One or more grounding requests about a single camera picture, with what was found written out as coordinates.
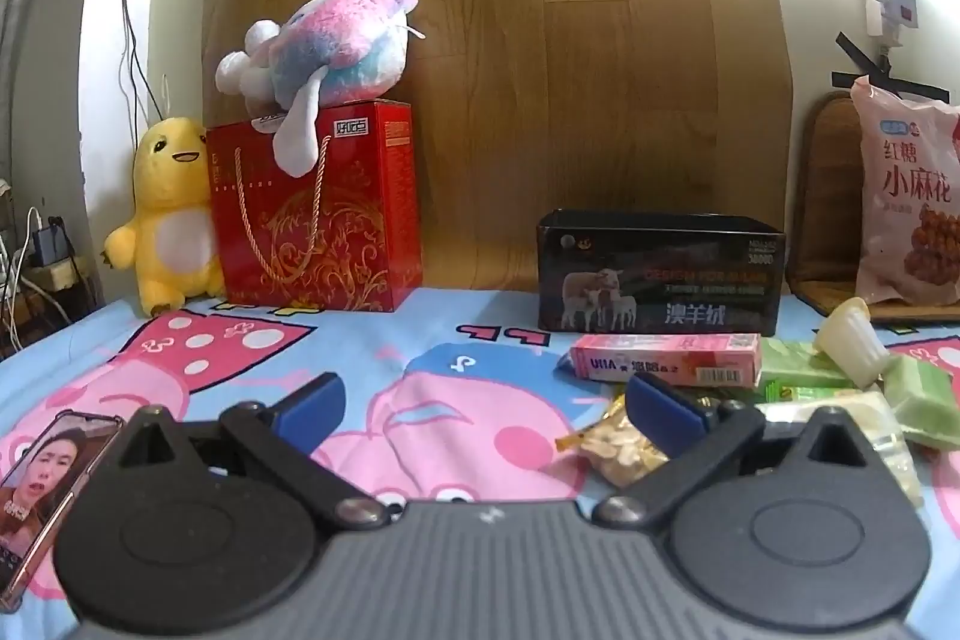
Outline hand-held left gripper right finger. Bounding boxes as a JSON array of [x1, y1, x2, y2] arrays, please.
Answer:
[[596, 374, 878, 530]]

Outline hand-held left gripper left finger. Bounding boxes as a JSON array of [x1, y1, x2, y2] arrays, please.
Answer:
[[116, 372, 392, 530]]

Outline black tin box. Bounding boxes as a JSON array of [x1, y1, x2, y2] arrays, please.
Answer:
[[537, 209, 787, 338]]

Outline pink candy box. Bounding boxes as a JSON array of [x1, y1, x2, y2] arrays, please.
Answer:
[[570, 333, 763, 389]]

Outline clear peanut packet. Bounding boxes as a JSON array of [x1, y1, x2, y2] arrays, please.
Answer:
[[556, 394, 673, 488]]

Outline printed cartoon blanket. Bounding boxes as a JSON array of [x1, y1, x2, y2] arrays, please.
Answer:
[[0, 287, 960, 640]]

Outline red gift bag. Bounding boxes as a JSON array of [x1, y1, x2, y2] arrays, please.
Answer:
[[205, 99, 423, 314]]

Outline clear jelly cup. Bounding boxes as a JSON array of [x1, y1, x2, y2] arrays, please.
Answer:
[[814, 297, 890, 386]]

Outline yellow plush duck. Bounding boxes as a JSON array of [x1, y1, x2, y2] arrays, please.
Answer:
[[103, 116, 227, 319]]

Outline light green snack packet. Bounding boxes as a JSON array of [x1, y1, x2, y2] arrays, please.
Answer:
[[881, 356, 960, 450]]

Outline smartphone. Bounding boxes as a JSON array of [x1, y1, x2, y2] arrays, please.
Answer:
[[0, 410, 125, 600]]

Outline black phone charger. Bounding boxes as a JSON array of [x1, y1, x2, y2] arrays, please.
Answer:
[[30, 214, 77, 270]]

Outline large pink snack bag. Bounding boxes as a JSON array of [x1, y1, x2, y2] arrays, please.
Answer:
[[849, 75, 960, 308]]

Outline pink and blue plush toy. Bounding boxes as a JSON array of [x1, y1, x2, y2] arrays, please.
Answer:
[[215, 0, 428, 177]]

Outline wood-pattern board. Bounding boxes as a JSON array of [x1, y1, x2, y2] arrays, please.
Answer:
[[200, 0, 797, 298]]

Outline black tape cross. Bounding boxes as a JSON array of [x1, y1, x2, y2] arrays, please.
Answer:
[[831, 31, 950, 103]]

